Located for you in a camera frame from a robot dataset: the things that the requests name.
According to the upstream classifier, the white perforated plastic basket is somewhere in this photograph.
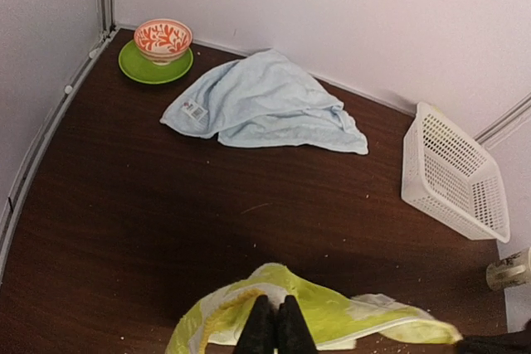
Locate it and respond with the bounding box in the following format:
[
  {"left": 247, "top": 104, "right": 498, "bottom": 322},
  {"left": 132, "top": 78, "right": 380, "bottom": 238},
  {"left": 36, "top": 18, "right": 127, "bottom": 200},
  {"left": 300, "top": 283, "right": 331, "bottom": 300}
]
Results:
[{"left": 401, "top": 102, "right": 510, "bottom": 243}]

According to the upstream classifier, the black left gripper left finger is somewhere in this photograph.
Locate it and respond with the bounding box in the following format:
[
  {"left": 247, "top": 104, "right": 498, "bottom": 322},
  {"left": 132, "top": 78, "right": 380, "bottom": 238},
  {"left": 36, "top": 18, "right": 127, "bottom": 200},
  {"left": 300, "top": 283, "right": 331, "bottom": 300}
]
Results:
[{"left": 234, "top": 295, "right": 275, "bottom": 354}]

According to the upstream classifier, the green plate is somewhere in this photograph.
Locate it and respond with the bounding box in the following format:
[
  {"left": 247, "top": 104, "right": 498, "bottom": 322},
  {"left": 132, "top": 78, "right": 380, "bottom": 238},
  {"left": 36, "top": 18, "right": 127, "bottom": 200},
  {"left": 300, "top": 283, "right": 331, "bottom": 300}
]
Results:
[{"left": 118, "top": 40, "right": 194, "bottom": 85}]

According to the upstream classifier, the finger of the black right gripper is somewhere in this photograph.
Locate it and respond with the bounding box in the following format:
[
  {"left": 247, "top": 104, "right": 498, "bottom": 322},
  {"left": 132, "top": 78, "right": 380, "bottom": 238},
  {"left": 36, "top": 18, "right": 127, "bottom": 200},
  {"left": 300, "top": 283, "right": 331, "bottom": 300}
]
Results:
[{"left": 454, "top": 331, "right": 530, "bottom": 354}]

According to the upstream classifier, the green crocodile pattern towel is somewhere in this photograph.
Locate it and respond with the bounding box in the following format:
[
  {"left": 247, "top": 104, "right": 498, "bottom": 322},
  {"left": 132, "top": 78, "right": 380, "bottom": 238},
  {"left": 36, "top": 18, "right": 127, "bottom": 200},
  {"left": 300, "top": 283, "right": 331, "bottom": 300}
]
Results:
[{"left": 166, "top": 263, "right": 462, "bottom": 353}]

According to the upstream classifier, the red patterned ceramic bowl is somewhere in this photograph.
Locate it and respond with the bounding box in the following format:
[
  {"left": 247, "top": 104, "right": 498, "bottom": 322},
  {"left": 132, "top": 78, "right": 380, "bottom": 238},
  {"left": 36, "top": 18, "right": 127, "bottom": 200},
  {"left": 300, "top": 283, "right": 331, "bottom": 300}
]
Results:
[{"left": 134, "top": 18, "right": 193, "bottom": 65}]

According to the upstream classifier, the light blue towel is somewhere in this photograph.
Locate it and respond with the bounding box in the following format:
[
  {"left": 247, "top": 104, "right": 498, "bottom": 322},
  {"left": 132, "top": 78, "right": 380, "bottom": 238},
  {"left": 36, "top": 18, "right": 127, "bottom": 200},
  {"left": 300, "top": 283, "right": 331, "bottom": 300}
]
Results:
[{"left": 160, "top": 50, "right": 368, "bottom": 155}]

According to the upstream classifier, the right aluminium frame post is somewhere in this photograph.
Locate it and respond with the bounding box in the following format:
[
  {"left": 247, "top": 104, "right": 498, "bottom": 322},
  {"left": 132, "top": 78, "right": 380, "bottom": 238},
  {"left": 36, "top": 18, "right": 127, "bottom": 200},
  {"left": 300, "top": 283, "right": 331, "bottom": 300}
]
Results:
[{"left": 475, "top": 94, "right": 531, "bottom": 149}]

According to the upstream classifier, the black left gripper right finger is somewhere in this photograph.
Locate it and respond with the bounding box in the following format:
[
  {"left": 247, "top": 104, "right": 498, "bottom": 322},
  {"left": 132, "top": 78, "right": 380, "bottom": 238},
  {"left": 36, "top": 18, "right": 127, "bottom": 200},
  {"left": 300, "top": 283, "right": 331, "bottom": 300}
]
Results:
[{"left": 276, "top": 295, "right": 316, "bottom": 354}]

